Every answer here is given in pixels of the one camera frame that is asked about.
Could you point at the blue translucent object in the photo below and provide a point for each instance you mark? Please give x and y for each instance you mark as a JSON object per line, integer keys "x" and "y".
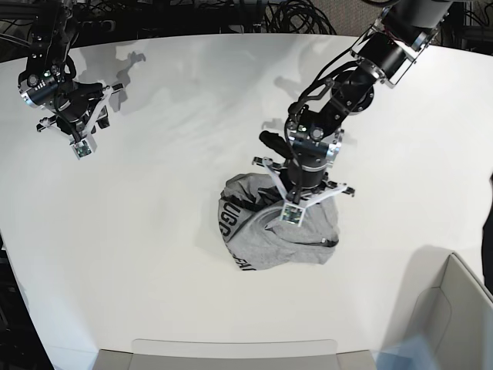
{"x": 411, "y": 353}

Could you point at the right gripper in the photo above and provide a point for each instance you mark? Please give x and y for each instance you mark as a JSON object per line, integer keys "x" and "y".
{"x": 80, "y": 111}

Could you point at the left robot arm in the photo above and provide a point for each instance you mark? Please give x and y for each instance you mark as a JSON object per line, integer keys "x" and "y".
{"x": 312, "y": 134}

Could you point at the grey tray bottom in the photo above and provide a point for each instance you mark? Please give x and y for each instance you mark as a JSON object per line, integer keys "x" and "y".
{"x": 156, "y": 354}

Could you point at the grey bin right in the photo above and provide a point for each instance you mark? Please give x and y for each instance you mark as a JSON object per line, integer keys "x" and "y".
{"x": 453, "y": 322}

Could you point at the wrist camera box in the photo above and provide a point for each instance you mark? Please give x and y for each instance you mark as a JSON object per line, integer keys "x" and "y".
{"x": 292, "y": 214}
{"x": 83, "y": 148}

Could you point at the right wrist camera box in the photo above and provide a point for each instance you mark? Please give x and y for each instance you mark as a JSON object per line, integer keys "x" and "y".
{"x": 83, "y": 148}

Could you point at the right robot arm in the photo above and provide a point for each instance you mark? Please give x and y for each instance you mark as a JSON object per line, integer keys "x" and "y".
{"x": 49, "y": 80}

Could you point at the grey T-shirt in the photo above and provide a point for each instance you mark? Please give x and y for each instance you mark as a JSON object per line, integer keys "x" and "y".
{"x": 249, "y": 212}

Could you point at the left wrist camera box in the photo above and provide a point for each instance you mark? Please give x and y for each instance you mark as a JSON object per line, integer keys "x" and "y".
{"x": 292, "y": 214}

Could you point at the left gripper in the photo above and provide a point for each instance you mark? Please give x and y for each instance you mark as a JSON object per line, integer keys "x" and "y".
{"x": 302, "y": 186}

